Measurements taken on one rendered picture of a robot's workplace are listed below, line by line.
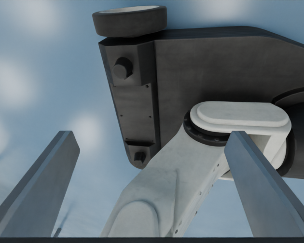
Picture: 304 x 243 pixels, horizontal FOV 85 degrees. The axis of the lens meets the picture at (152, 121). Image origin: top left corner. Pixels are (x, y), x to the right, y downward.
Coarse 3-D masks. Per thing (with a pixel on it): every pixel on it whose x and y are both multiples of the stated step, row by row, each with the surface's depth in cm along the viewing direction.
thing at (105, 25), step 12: (96, 12) 44; (108, 12) 47; (120, 12) 38; (132, 12) 37; (144, 12) 37; (156, 12) 39; (96, 24) 41; (108, 24) 38; (120, 24) 38; (132, 24) 38; (144, 24) 38; (156, 24) 40; (108, 36) 41; (120, 36) 39
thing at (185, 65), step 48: (144, 48) 40; (192, 48) 41; (240, 48) 39; (288, 48) 38; (144, 96) 50; (192, 96) 49; (240, 96) 47; (288, 96) 42; (144, 144) 61; (288, 144) 36
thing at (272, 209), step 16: (240, 144) 9; (240, 160) 9; (256, 160) 8; (240, 176) 9; (256, 176) 8; (272, 176) 7; (240, 192) 9; (256, 192) 8; (272, 192) 7; (288, 192) 7; (256, 208) 8; (272, 208) 7; (288, 208) 6; (256, 224) 8; (272, 224) 7; (288, 224) 6
